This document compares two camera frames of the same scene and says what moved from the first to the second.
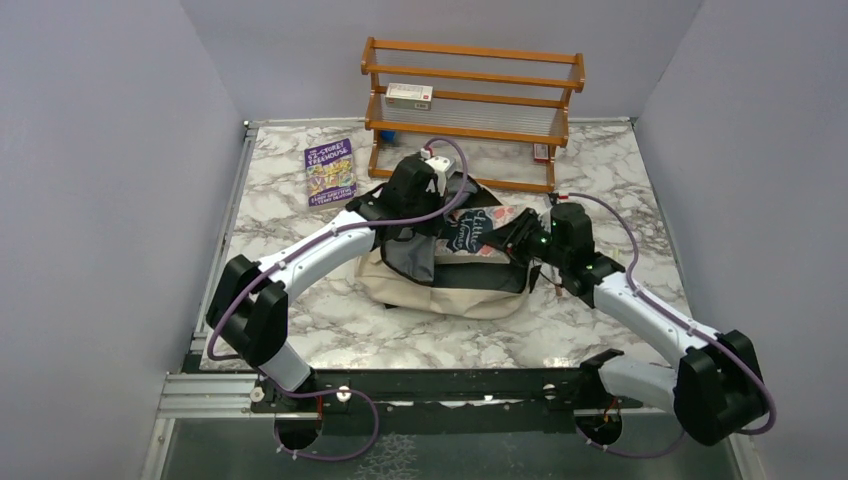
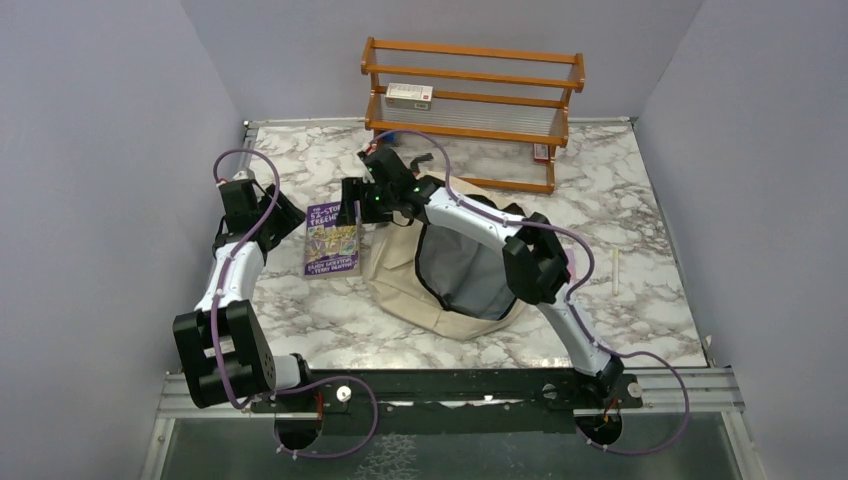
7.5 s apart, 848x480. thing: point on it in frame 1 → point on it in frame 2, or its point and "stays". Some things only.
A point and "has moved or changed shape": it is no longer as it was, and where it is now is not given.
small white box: [407, 95] stays
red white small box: [541, 153] stays
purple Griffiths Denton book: [330, 172] has moved or changed shape
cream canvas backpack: [401, 272] has moved or changed shape
